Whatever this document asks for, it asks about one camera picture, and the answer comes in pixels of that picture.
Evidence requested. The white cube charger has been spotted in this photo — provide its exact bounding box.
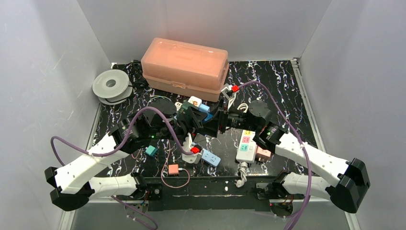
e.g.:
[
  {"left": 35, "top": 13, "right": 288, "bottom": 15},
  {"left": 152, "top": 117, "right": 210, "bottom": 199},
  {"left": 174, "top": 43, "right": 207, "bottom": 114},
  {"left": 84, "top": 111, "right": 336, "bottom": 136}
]
[{"left": 188, "top": 96, "right": 202, "bottom": 108}]

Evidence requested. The light blue power strip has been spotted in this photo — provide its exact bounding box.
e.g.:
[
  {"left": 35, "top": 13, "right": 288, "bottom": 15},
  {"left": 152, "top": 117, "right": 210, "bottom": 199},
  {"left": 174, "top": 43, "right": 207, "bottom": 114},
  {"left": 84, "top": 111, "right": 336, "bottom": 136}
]
[{"left": 202, "top": 149, "right": 221, "bottom": 167}]

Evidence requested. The small pink usb charger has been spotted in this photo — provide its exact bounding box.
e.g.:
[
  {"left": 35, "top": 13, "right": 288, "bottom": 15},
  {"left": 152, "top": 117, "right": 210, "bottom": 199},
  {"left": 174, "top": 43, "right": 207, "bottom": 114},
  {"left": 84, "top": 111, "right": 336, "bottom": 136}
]
[{"left": 168, "top": 164, "right": 180, "bottom": 176}]

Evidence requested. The blue plug adapter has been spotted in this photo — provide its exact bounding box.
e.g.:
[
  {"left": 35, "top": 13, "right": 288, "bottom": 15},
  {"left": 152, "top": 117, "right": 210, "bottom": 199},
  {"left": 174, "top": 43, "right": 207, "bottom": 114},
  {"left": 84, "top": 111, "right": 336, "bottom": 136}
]
[{"left": 202, "top": 113, "right": 214, "bottom": 124}]

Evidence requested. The white long power strip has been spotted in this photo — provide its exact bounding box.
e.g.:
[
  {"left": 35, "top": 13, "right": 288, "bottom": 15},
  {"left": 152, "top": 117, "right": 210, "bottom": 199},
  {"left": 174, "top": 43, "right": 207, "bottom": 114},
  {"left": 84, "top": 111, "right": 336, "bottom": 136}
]
[{"left": 236, "top": 130, "right": 257, "bottom": 163}]

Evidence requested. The thin pink usb cable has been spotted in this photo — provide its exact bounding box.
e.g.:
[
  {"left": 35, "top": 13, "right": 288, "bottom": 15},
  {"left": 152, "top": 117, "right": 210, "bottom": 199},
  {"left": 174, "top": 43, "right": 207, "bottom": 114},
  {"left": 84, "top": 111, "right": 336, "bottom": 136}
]
[{"left": 160, "top": 139, "right": 191, "bottom": 189}]

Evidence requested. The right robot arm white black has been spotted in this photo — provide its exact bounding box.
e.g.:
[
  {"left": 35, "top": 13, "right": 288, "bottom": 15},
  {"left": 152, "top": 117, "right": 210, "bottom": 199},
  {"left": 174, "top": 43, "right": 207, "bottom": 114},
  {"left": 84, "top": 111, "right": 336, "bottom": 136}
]
[{"left": 203, "top": 100, "right": 371, "bottom": 213}]

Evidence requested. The teal plug adapter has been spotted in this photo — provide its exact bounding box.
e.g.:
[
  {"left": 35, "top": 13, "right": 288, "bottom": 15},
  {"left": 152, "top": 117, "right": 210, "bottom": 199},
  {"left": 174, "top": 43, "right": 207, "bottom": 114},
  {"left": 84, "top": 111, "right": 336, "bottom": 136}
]
[{"left": 145, "top": 145, "right": 158, "bottom": 158}]

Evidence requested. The aluminium frame rail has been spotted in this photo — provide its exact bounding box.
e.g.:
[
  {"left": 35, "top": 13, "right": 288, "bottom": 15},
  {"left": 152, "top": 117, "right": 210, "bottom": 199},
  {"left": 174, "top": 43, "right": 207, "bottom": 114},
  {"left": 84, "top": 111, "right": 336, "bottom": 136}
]
[{"left": 65, "top": 190, "right": 134, "bottom": 204}]

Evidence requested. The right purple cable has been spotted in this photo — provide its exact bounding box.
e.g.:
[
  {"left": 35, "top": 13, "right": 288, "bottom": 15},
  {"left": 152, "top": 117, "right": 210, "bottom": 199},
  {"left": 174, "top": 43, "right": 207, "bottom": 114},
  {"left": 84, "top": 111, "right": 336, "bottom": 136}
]
[{"left": 235, "top": 80, "right": 313, "bottom": 230}]

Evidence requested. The small light blue charger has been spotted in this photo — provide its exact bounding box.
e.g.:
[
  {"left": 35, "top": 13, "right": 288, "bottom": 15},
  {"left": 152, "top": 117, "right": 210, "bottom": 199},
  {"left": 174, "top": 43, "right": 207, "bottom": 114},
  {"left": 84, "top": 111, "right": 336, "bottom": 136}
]
[{"left": 199, "top": 104, "right": 210, "bottom": 113}]

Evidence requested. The purple cable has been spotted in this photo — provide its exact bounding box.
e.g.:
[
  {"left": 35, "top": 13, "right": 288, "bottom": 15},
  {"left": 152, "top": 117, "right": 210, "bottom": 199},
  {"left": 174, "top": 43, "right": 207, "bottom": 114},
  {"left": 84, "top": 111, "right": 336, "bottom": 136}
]
[
  {"left": 50, "top": 106, "right": 201, "bottom": 230},
  {"left": 235, "top": 80, "right": 313, "bottom": 230}
]

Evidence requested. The grey filament spool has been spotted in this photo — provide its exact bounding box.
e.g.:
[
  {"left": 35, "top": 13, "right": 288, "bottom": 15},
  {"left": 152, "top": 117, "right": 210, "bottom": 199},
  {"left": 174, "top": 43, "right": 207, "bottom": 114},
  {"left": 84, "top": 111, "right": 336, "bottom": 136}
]
[{"left": 92, "top": 69, "right": 133, "bottom": 105}]

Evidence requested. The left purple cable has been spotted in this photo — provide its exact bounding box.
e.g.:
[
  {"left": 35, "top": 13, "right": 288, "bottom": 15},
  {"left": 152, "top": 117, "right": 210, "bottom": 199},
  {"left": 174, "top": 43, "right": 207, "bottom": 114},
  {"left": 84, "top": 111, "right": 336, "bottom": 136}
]
[{"left": 50, "top": 106, "right": 201, "bottom": 230}]

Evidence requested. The white twisted cord with plug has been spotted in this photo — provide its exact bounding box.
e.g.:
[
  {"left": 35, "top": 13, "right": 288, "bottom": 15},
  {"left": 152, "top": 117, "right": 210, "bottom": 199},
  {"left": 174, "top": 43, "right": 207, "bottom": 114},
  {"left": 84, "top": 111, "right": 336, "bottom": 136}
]
[{"left": 235, "top": 161, "right": 248, "bottom": 188}]

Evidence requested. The pink translucent plastic storage box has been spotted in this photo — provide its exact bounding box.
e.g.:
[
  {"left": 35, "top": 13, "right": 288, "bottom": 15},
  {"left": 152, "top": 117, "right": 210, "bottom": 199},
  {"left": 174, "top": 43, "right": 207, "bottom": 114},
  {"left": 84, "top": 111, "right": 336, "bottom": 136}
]
[{"left": 141, "top": 38, "right": 229, "bottom": 102}]

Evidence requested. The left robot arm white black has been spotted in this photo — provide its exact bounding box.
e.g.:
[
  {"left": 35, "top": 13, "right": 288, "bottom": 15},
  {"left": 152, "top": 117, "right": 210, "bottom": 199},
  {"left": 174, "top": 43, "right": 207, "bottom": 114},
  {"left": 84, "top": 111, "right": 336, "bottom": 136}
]
[{"left": 45, "top": 102, "right": 208, "bottom": 211}]

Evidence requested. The pink plug adapter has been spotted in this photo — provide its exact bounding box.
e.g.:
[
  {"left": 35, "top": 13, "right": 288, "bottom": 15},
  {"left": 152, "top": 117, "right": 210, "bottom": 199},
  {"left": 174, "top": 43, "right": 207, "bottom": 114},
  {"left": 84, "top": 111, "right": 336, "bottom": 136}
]
[{"left": 256, "top": 146, "right": 271, "bottom": 162}]

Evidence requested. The dark green cube charger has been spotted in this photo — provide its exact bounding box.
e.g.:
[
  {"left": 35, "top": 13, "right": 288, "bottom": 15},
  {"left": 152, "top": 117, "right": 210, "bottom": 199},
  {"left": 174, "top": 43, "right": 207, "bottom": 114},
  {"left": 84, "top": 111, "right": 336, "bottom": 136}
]
[{"left": 176, "top": 105, "right": 194, "bottom": 127}]

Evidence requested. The white usb charging hub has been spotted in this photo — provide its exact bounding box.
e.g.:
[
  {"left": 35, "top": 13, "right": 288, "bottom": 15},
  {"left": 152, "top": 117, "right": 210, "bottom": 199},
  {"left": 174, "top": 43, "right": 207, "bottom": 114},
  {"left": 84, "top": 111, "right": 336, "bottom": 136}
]
[{"left": 175, "top": 102, "right": 182, "bottom": 111}]

